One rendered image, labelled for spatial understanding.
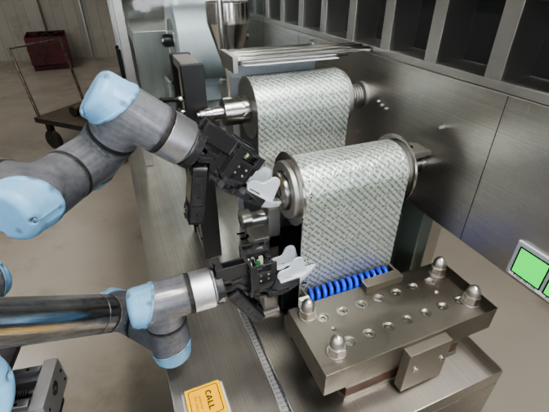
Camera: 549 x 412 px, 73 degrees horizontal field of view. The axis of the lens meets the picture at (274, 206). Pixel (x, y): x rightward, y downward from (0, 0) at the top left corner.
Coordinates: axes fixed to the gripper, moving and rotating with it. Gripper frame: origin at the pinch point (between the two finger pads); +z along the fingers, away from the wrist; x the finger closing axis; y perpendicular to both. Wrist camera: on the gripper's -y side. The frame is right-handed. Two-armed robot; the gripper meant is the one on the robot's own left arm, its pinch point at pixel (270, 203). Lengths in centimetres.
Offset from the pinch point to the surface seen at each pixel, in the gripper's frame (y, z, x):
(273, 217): -2.8, 4.5, 2.3
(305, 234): -0.8, 7.6, -5.0
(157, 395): -117, 52, 52
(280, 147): 8.4, 6.6, 18.9
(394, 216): 11.9, 24.8, -5.0
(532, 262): 20.1, 30.1, -28.8
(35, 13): -118, -89, 887
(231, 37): 24, -2, 67
